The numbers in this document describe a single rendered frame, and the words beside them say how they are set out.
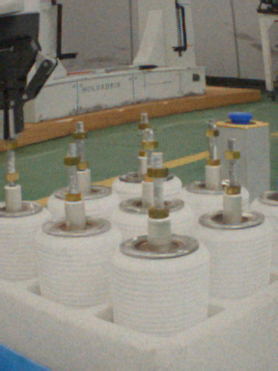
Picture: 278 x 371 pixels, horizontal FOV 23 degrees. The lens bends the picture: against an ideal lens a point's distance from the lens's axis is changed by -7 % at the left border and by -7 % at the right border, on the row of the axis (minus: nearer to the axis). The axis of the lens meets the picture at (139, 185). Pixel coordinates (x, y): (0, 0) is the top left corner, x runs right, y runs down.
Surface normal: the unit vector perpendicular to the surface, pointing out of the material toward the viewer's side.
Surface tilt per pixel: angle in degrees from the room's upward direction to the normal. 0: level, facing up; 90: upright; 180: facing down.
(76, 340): 90
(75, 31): 90
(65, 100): 90
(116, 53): 90
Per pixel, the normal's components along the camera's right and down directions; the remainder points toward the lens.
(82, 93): 0.80, 0.10
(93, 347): -0.69, 0.18
